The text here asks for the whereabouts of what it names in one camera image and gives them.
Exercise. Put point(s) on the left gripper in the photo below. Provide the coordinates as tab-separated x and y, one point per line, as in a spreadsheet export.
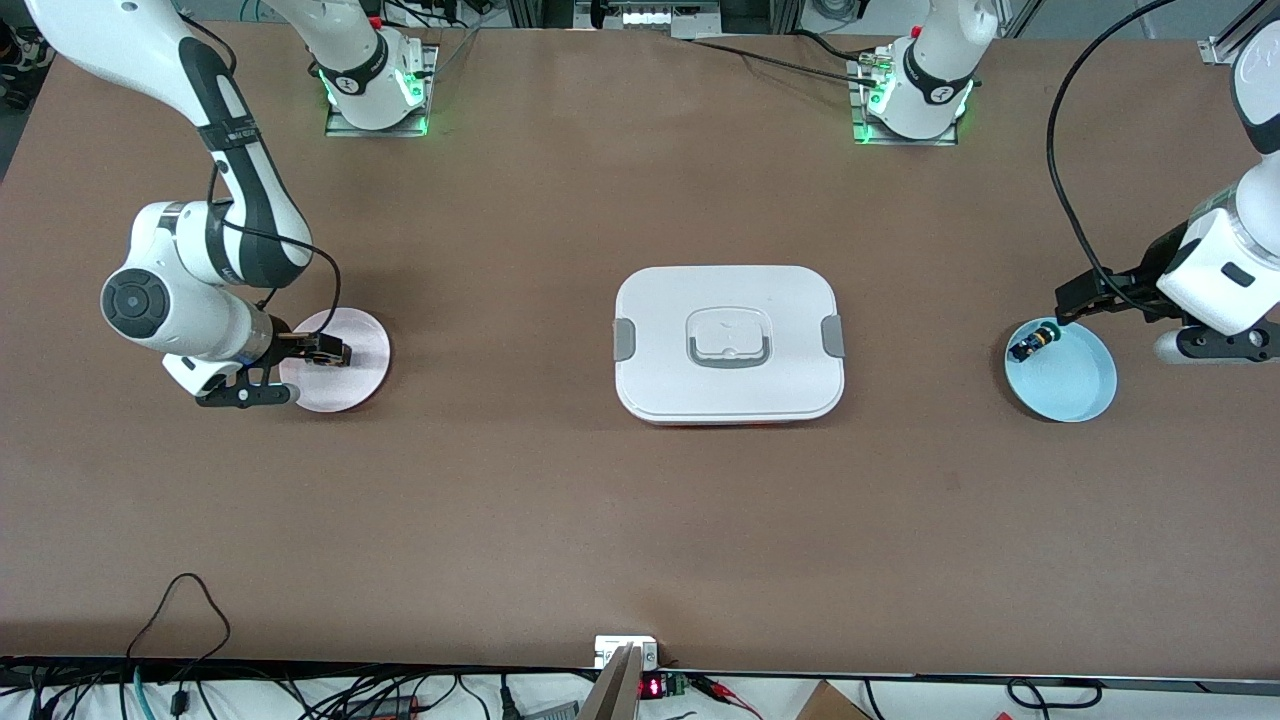
1132	280

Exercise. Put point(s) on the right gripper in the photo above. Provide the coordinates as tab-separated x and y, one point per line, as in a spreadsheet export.
291	347

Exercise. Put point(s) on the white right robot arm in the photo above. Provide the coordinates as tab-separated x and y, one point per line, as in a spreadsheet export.
160	300

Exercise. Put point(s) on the metal base plate right arm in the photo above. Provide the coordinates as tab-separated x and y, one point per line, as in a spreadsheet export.
335	125

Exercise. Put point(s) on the metal base plate left arm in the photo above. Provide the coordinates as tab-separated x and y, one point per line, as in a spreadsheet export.
865	135

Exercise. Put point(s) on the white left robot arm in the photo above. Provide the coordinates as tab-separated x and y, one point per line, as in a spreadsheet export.
935	70

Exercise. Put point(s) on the white lidded box grey latches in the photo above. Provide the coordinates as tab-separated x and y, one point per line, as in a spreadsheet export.
730	390

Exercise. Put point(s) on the round pink plate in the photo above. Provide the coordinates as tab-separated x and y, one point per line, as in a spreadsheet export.
355	385

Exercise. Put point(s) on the round light blue plate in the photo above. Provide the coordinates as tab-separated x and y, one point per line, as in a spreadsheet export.
1070	385

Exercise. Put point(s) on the black power adapter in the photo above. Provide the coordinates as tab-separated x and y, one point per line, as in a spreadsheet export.
385	708

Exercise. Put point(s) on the white mounting block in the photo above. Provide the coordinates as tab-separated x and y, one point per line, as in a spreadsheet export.
605	648

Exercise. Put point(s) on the red digit display module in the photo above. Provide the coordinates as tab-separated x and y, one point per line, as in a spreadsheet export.
652	687

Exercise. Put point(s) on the brown cardboard piece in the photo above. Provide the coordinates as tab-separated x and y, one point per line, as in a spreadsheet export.
830	705

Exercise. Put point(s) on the blue switch with green button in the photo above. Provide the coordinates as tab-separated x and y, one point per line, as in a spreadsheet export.
1035	343

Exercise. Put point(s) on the aluminium frame corner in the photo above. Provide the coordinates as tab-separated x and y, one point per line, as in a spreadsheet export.
1225	45

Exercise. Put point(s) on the aluminium camera post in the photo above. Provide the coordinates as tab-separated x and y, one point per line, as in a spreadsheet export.
615	690

